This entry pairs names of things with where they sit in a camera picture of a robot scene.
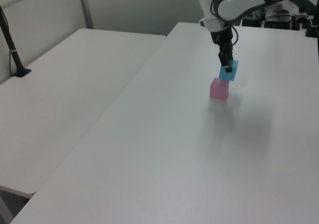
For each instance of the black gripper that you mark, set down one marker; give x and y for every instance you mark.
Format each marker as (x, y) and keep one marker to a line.
(221, 36)

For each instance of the blue cube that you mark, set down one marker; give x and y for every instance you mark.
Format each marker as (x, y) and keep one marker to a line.
(230, 72)

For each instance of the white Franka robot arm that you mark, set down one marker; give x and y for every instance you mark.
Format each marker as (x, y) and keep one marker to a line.
(236, 2)

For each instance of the pink cube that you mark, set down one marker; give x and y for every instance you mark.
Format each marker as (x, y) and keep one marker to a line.
(218, 90)

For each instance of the black electronics box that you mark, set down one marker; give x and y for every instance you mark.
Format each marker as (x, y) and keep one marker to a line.
(277, 22)

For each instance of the grey flat box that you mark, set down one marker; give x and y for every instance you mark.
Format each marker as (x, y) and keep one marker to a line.
(274, 8)

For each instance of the black clamp camera stand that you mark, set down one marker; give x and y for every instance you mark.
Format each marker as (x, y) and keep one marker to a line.
(313, 22)

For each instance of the black camera stand pole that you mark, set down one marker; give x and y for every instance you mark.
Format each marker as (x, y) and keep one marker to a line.
(11, 47)

